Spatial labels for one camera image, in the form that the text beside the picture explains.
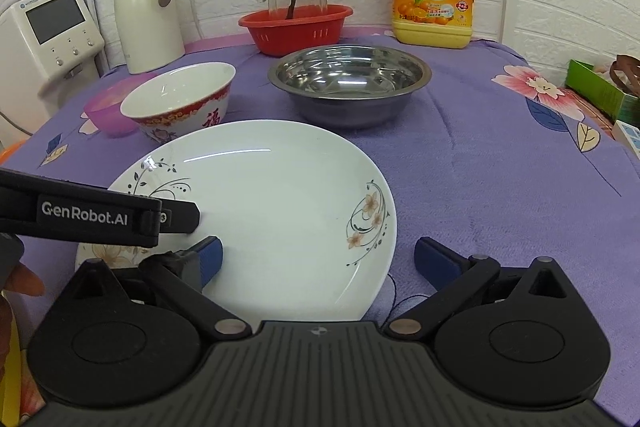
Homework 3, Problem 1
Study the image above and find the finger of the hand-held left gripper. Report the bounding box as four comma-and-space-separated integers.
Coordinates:
160, 201, 201, 234

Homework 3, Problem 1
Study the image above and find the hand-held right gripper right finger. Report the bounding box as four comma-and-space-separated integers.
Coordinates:
383, 236, 583, 339

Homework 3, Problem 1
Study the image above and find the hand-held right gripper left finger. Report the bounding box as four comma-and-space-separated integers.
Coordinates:
56, 236, 253, 341

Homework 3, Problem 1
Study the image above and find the white floral plate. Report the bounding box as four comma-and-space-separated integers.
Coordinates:
75, 119, 398, 323

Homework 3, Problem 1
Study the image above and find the person's left hand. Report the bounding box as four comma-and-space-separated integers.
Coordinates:
0, 261, 46, 383

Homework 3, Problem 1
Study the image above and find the purple plastic bowl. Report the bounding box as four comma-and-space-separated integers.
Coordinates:
83, 74, 157, 138

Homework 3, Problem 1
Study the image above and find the purple floral tablecloth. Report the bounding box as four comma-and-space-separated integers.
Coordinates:
10, 27, 640, 414

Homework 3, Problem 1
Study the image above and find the white bowl with red pattern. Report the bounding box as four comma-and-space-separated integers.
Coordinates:
120, 62, 237, 146

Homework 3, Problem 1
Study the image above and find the white water dispenser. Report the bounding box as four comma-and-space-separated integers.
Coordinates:
0, 0, 106, 118

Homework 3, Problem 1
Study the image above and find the stainless steel bowl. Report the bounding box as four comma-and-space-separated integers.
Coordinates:
267, 46, 432, 130

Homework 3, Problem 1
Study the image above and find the white thermos jug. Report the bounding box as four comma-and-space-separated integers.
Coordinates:
114, 0, 187, 76

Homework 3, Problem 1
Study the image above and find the red plastic basket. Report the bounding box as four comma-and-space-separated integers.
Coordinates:
238, 5, 354, 57

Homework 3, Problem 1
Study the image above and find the small white box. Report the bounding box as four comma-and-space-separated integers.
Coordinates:
612, 120, 640, 158

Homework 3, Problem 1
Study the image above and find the green cardboard box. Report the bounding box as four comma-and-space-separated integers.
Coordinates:
565, 59, 640, 128

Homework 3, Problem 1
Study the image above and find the brown bag handle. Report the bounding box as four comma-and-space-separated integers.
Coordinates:
608, 54, 640, 96

